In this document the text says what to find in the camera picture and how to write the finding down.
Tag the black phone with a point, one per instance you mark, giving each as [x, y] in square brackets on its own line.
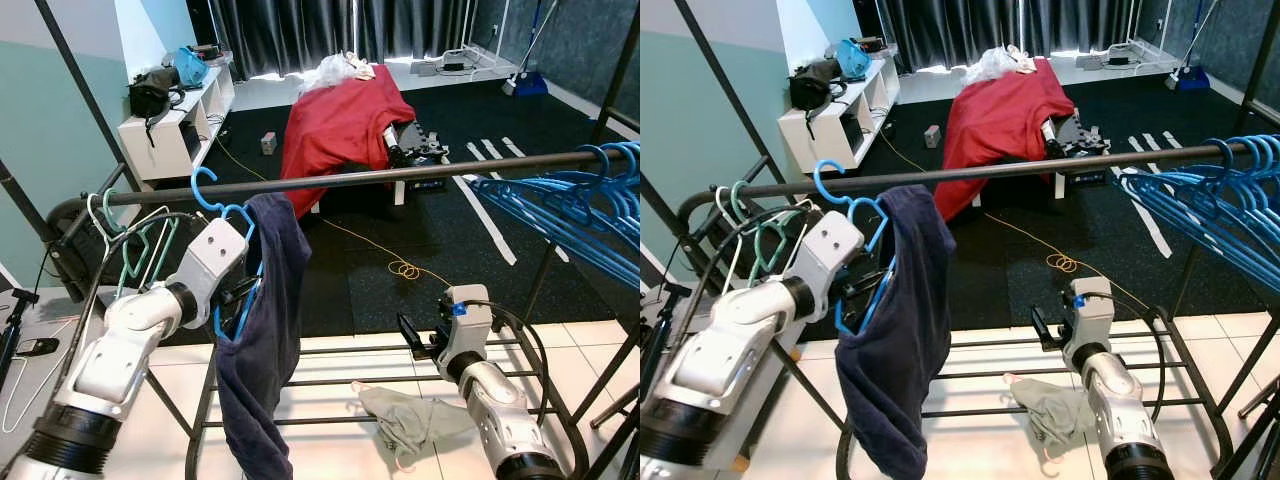
[38, 347]

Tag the blue bag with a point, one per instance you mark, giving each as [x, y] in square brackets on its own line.
[852, 60]
[190, 68]

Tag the grey garment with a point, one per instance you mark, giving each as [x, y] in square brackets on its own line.
[1050, 415]
[415, 420]

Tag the long white floor tape strip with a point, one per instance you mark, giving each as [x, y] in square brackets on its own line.
[1150, 225]
[495, 230]

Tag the grey upholstered ottoman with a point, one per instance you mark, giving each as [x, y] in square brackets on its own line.
[650, 315]
[55, 315]

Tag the black mechanical equipment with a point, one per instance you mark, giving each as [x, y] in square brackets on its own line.
[420, 145]
[1080, 140]

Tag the small grey box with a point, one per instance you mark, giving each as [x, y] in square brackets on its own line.
[268, 143]
[932, 137]

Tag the black shoulder bag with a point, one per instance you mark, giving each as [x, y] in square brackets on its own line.
[810, 88]
[150, 95]

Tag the pale green hanger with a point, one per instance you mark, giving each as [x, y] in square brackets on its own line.
[765, 245]
[135, 250]

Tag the blue plastic hanger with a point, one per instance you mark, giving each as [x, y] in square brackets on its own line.
[845, 200]
[1250, 255]
[1210, 225]
[1170, 200]
[600, 255]
[208, 209]
[520, 195]
[560, 225]

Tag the black curtain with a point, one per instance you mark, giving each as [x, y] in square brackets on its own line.
[330, 35]
[1000, 30]

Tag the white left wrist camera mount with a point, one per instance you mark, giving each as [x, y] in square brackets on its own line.
[830, 255]
[215, 255]

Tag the navy blue garment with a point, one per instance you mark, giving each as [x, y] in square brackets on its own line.
[270, 340]
[900, 340]

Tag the white shelf unit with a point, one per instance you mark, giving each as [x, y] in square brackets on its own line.
[825, 130]
[165, 140]

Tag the white plastic hanger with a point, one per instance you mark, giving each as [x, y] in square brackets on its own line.
[95, 215]
[722, 215]

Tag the white clothes pile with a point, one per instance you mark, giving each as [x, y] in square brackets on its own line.
[995, 65]
[330, 72]

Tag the blue dustpan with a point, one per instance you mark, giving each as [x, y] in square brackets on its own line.
[528, 85]
[1190, 80]

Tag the black metal clothes rack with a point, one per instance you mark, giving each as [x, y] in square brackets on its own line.
[400, 173]
[1000, 172]

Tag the red cloth cover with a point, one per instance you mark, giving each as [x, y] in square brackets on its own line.
[1000, 125]
[340, 130]

